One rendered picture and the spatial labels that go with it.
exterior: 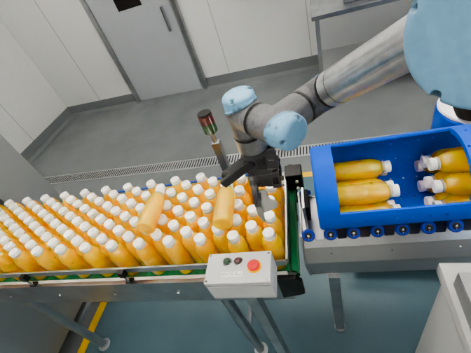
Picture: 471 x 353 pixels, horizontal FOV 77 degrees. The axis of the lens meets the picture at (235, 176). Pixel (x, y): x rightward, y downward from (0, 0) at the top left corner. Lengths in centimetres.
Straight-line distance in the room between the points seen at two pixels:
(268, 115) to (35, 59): 539
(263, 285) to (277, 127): 49
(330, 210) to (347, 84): 47
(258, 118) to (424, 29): 36
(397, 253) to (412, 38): 95
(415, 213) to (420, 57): 73
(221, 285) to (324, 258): 43
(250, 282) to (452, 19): 75
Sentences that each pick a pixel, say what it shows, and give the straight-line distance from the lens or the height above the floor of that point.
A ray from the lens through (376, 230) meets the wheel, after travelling 110.
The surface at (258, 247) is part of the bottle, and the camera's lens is 106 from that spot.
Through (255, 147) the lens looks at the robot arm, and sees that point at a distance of 69.
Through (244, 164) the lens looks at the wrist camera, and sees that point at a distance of 74.
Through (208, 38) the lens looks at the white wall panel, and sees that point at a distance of 438.
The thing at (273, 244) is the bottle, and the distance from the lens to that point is 99.
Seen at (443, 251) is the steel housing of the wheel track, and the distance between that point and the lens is 122.
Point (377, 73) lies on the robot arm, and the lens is 54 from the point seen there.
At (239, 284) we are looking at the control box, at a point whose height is 109.
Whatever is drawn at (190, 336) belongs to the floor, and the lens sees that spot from 215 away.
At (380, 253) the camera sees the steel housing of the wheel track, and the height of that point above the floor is 87.
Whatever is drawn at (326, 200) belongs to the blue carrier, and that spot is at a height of 116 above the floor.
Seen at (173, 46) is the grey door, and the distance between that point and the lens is 452.
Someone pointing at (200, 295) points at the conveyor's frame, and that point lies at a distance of 130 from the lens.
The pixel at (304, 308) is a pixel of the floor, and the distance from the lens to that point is 202.
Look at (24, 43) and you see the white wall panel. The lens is 579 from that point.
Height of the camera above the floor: 186
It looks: 41 degrees down
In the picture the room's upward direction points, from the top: 21 degrees counter-clockwise
